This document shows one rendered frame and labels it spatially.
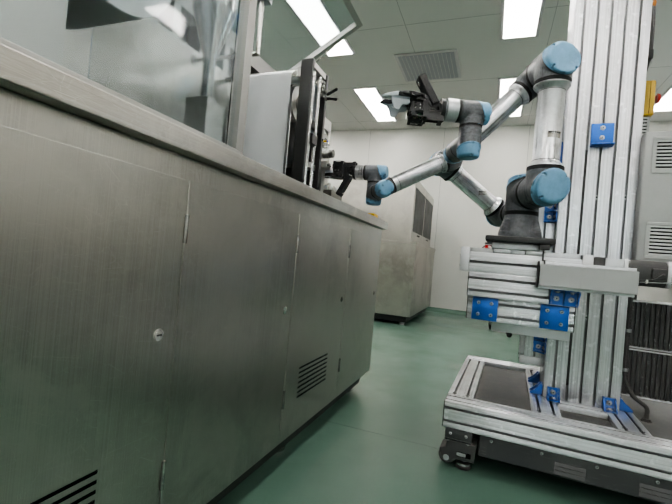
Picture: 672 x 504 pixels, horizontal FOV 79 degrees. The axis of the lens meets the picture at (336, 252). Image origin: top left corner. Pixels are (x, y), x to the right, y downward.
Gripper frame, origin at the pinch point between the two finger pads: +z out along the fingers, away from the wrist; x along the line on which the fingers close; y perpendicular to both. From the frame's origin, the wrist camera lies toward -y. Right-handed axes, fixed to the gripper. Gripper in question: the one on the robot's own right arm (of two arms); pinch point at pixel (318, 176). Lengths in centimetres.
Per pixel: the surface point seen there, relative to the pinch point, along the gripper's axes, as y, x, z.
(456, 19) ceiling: 171, -165, -41
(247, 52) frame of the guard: 8, 104, -25
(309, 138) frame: 5.6, 44.2, -14.6
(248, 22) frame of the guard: 15, 105, -25
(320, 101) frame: 23.9, 34.8, -13.5
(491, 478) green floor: -109, 39, -91
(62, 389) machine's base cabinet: -62, 146, -29
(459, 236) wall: 6, -444, -37
